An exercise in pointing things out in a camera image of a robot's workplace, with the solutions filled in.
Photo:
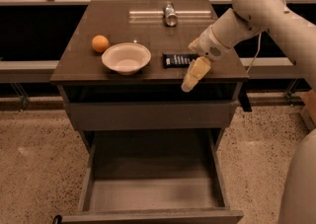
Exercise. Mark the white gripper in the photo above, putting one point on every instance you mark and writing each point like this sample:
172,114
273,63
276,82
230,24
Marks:
209,45

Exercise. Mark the dark blue rxbar wrapper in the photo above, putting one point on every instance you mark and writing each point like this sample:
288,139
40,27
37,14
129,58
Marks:
178,60

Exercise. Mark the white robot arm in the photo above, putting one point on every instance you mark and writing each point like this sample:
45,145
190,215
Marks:
296,37

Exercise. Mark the dark grey drawer cabinet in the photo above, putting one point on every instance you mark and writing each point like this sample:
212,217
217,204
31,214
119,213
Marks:
81,77

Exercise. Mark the closed grey top drawer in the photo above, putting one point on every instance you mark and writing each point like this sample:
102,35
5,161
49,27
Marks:
141,116

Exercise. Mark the open grey middle drawer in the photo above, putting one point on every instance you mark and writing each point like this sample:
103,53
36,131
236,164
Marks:
153,177

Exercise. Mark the silver drink can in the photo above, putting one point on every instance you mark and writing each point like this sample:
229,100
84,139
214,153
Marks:
170,15

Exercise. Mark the white bowl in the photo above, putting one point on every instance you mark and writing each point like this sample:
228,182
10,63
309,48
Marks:
126,58

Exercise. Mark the grey metal railing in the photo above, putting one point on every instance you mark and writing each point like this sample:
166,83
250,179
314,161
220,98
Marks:
41,71

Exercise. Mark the orange fruit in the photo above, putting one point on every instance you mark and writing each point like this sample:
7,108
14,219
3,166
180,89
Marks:
100,43

